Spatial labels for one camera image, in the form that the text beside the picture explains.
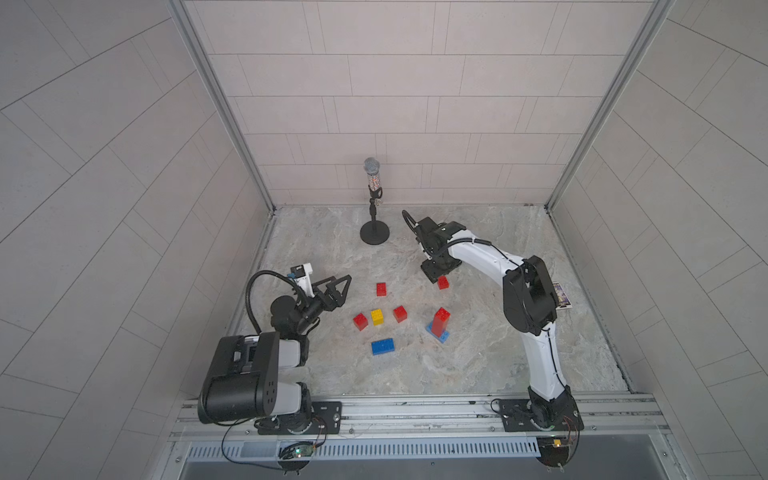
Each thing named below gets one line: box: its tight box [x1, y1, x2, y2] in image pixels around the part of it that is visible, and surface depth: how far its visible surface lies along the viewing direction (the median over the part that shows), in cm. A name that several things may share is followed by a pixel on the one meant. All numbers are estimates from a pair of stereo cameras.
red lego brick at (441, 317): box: [433, 306, 451, 325], surface depth 77 cm
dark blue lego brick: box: [371, 338, 395, 356], surface depth 84 cm
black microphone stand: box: [360, 185, 391, 245], surface depth 109 cm
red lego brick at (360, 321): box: [353, 312, 369, 331], surface depth 87 cm
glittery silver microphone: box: [363, 156, 381, 191], surface depth 88 cm
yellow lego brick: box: [370, 308, 385, 326], surface depth 86 cm
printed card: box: [552, 282, 573, 310], surface depth 92 cm
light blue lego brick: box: [426, 322, 450, 344], surface depth 86 cm
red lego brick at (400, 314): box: [393, 305, 407, 323], surface depth 88 cm
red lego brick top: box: [376, 282, 387, 297], surface depth 95 cm
